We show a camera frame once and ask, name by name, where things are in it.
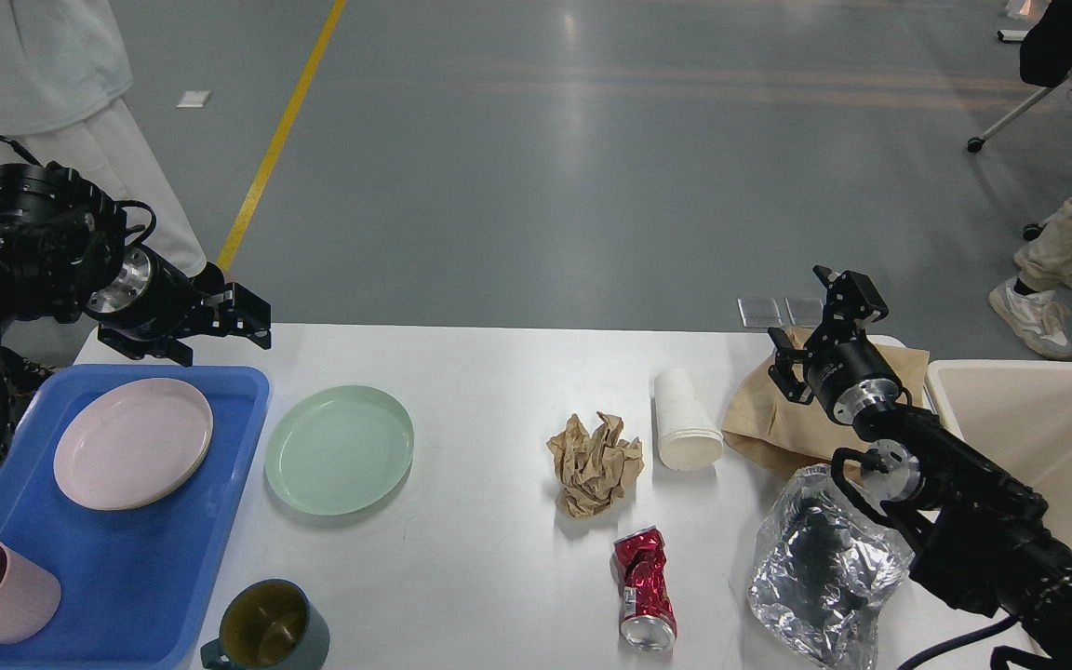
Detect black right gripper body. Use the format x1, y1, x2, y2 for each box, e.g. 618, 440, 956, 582
801, 311, 905, 425

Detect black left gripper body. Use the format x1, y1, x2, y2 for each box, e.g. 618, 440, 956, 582
85, 245, 209, 341

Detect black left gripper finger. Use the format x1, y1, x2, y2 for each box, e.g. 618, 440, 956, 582
96, 326, 194, 368
203, 283, 272, 349

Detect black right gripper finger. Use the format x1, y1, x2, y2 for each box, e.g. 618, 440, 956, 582
766, 327, 813, 406
812, 264, 890, 347

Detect light green plate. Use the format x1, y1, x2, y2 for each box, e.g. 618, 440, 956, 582
264, 385, 414, 516

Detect dark teal mug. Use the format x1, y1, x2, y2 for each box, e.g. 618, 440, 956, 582
199, 580, 331, 669

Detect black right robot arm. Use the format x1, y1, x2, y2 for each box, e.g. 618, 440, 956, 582
769, 264, 1072, 669

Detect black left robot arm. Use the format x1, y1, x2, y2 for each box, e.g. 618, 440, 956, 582
0, 136, 272, 467

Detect brown paper bag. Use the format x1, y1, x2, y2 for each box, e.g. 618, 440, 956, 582
723, 327, 930, 482

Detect metal floor plates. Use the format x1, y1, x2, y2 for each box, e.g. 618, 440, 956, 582
736, 297, 823, 329

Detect pink plate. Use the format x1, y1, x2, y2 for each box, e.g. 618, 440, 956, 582
54, 378, 214, 512

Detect white paper cup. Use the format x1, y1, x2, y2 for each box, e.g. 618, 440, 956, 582
652, 368, 724, 472

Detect silver foil bag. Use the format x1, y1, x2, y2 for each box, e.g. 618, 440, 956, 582
747, 463, 914, 669

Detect crumpled brown paper ball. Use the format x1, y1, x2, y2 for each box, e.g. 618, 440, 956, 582
547, 412, 644, 520

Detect person in beige trousers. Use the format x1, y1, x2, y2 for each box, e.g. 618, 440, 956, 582
987, 195, 1072, 360

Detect beige plastic bin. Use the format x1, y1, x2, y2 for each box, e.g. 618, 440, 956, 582
926, 359, 1072, 548

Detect blue plastic tray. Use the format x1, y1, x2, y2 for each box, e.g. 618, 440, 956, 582
0, 364, 271, 669

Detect person in white shorts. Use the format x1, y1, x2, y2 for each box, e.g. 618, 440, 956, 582
0, 1, 226, 288

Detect crushed red soda can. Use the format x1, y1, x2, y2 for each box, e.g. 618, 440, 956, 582
613, 527, 678, 652

